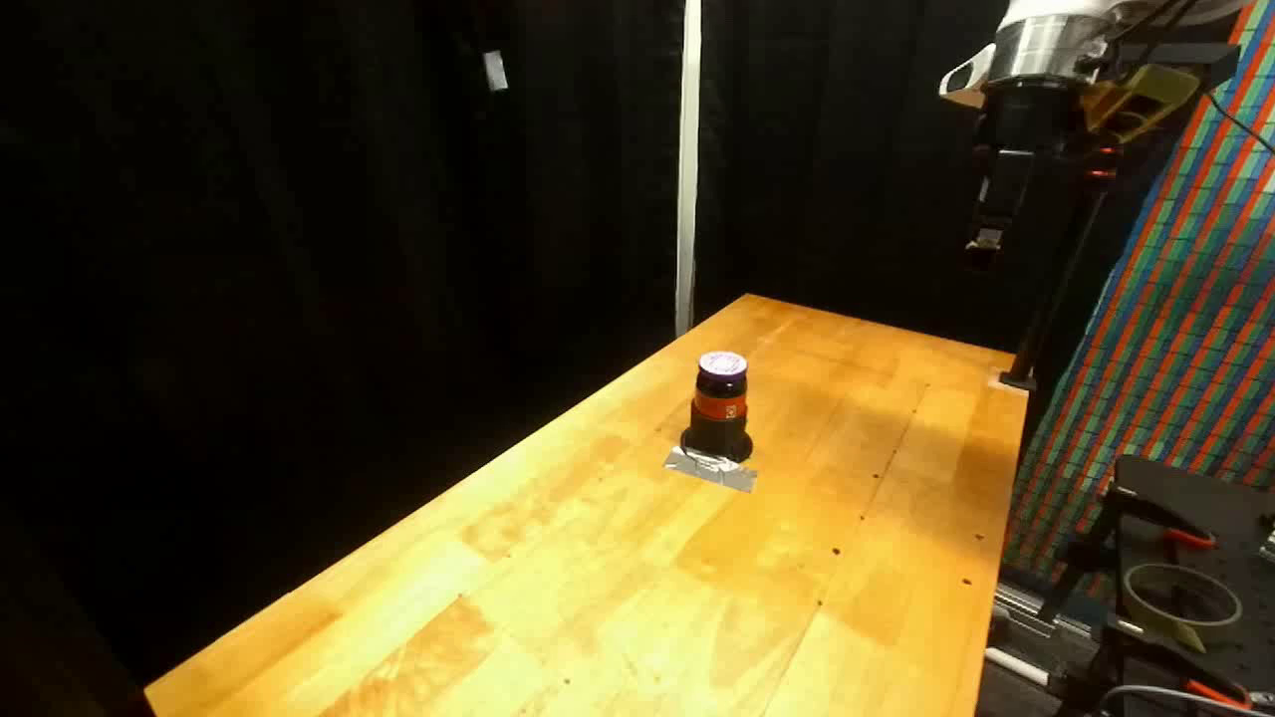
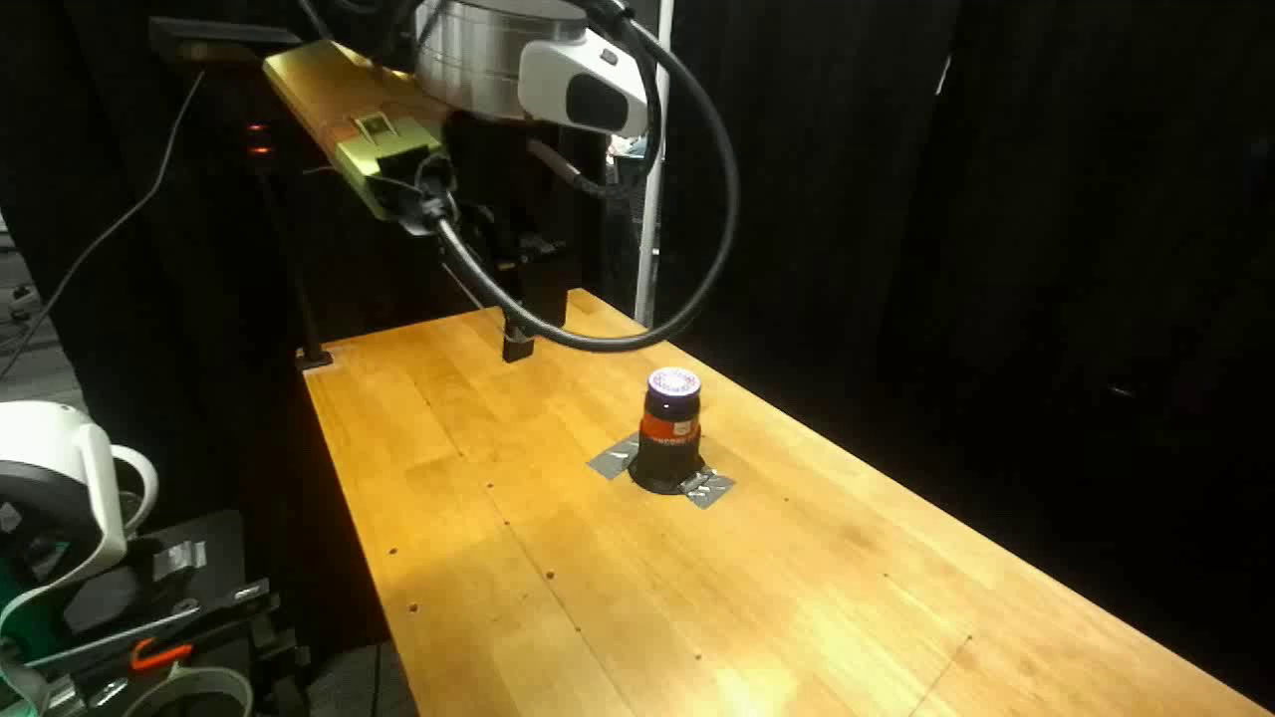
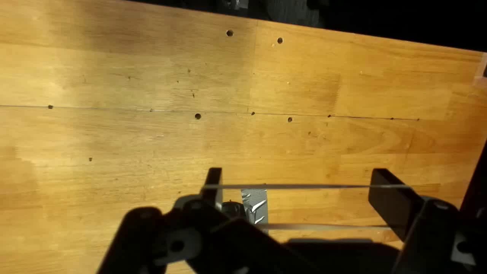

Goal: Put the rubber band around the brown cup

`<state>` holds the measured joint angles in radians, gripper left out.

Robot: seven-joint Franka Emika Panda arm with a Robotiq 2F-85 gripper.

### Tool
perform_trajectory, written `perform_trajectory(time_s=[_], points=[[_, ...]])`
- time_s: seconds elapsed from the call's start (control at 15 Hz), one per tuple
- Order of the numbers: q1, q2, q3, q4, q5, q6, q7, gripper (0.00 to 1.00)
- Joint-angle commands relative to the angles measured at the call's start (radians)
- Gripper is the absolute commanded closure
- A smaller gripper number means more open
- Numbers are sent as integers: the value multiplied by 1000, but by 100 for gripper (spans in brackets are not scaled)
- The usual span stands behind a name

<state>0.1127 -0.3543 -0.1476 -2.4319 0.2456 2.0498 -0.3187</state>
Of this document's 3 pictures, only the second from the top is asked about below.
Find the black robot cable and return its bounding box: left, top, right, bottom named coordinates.
left=412, top=0, right=741, bottom=355

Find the black camera on stand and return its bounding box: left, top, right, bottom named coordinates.
left=149, top=18, right=300, bottom=63

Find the white vertical pole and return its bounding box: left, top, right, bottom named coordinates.
left=632, top=0, right=677, bottom=329

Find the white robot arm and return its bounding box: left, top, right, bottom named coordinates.
left=264, top=0, right=663, bottom=363

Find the grey hanging cable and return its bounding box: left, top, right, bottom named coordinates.
left=0, top=63, right=210, bottom=382

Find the black tripod stand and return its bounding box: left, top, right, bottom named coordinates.
left=244, top=75, right=332, bottom=370

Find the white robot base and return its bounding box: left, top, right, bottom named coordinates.
left=0, top=398, right=159, bottom=627

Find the black equipment cart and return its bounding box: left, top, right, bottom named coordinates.
left=0, top=509, right=309, bottom=717

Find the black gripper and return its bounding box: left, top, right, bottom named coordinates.
left=450, top=117, right=570, bottom=363

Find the grey tape strip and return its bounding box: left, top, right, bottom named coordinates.
left=590, top=433, right=733, bottom=509

